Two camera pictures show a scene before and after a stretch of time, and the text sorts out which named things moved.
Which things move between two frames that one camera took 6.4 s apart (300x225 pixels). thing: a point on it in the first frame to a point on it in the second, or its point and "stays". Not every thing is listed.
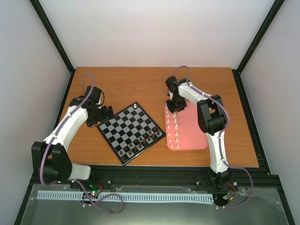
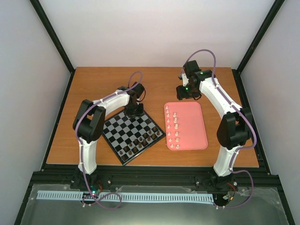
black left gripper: (90, 122) to (138, 114)
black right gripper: (173, 109) to (181, 94)
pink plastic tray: (183, 130) stays
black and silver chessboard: (130, 132) stays
